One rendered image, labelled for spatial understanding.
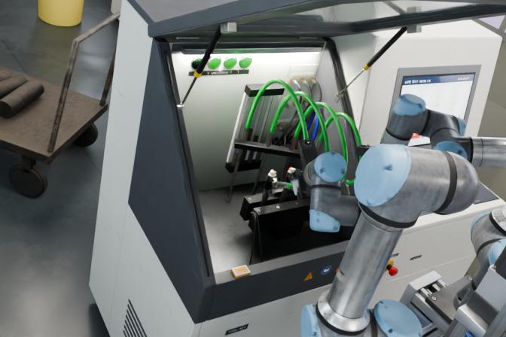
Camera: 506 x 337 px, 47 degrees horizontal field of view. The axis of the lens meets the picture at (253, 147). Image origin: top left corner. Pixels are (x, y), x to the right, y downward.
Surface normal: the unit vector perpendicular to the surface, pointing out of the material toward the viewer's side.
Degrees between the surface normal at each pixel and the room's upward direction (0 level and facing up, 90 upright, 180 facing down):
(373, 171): 83
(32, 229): 0
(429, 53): 76
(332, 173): 45
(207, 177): 90
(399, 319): 8
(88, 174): 0
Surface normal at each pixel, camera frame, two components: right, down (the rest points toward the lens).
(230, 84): 0.49, 0.56
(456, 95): 0.53, 0.35
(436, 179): 0.24, -0.06
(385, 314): 0.36, -0.80
